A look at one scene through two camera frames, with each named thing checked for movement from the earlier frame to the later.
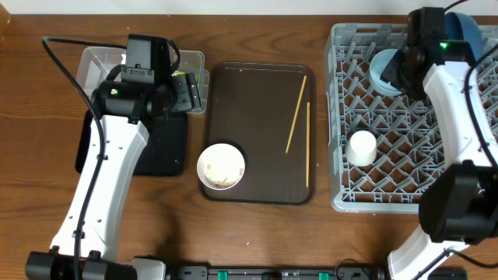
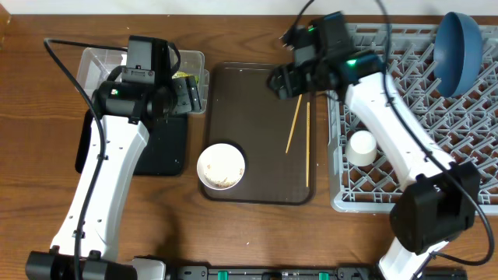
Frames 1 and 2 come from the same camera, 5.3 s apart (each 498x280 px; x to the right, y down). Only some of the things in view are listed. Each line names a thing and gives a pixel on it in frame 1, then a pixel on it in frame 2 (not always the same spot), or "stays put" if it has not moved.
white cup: [361, 150] stays put
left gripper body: [185, 96] stays put
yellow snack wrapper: [181, 73] stays put
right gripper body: [394, 72] → [290, 80]
